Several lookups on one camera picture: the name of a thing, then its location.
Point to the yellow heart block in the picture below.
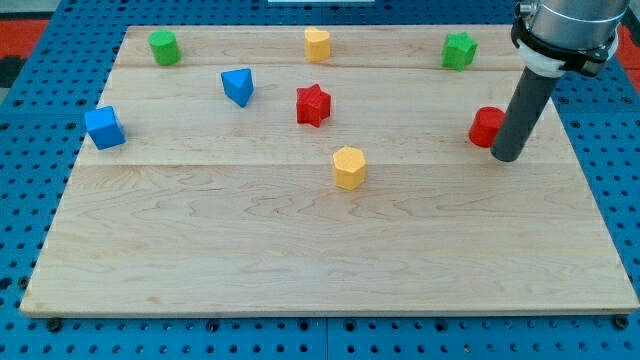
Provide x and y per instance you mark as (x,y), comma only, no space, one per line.
(317,44)

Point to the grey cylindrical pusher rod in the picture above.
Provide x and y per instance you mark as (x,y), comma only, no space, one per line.
(523,112)

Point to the wooden board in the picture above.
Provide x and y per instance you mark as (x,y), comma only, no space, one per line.
(212,210)

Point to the yellow hexagon block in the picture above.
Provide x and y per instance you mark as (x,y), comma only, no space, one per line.
(350,168)

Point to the red cylinder block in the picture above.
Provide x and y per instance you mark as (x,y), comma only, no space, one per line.
(486,124)

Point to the blue cube block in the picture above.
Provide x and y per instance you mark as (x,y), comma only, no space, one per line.
(104,128)

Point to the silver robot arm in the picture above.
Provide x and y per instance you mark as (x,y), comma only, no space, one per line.
(558,36)

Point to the blue triangle block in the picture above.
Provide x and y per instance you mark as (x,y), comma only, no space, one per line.
(238,85)

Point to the green star block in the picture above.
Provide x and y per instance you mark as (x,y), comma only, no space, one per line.
(458,51)

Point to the green cylinder block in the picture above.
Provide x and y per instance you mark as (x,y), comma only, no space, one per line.
(164,47)

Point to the red star block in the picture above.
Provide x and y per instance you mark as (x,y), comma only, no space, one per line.
(313,105)

